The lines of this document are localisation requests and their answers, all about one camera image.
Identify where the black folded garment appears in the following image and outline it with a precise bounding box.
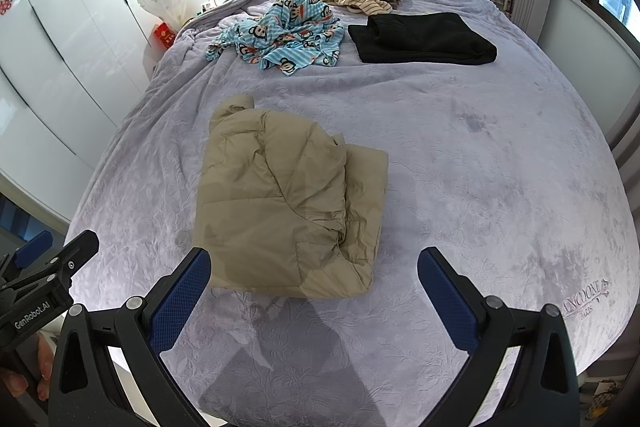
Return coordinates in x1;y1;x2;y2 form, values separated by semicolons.
347;12;499;66

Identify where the lilac plush bed blanket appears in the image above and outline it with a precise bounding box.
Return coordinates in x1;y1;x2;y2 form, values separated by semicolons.
62;0;632;427

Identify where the white glossy wardrobe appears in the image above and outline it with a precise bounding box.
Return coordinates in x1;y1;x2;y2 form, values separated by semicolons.
0;0;168;230

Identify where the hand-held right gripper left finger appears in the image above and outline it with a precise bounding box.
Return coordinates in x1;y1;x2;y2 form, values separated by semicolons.
47;247;211;427

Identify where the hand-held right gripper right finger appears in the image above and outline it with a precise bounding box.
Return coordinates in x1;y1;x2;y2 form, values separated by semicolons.
417;247;581;427

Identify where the person's left hand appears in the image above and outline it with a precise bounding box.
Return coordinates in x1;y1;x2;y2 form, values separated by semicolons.
0;337;56;401

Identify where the beige puffer jacket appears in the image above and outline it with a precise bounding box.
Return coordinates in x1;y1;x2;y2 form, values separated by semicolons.
194;94;390;299

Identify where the red gift box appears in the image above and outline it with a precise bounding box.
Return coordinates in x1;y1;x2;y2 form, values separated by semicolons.
152;22;177;51

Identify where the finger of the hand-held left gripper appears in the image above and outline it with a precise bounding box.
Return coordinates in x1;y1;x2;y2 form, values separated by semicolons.
10;230;54;269
27;229;100;283

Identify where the checkered slipper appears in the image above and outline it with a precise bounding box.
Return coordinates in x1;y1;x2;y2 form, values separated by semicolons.
580;377;627;419

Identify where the blue monkey print garment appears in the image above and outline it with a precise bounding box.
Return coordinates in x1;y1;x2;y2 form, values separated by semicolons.
205;0;347;78

